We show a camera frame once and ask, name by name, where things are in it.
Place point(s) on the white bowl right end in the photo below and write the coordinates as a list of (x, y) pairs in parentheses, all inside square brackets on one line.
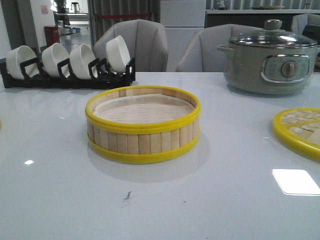
[(117, 54)]

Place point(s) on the grey chair far right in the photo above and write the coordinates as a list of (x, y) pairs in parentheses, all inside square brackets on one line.
[(306, 24)]

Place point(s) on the white bowl far left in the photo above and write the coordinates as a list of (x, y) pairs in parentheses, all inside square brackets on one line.
[(17, 56)]

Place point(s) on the white cabinet in background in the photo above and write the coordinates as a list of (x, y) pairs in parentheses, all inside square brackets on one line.
[(181, 19)]

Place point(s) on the black dish rack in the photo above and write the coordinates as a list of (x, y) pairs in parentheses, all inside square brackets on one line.
[(100, 76)]

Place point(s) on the bamboo steamer lid yellow rim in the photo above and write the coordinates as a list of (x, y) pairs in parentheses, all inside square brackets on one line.
[(299, 129)]

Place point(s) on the lower bamboo steamer basket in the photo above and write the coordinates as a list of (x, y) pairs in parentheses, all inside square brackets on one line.
[(143, 124)]

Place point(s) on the green electric cooking pot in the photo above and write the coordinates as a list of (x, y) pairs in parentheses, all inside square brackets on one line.
[(267, 70)]

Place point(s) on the glass pot lid with knob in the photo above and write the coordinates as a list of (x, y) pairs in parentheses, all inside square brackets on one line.
[(274, 37)]

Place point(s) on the white bowl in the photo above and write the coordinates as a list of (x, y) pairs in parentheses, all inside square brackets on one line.
[(79, 58), (52, 56), (17, 56)]

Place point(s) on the red bin in background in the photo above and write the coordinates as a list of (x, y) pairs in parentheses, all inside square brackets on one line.
[(51, 33)]

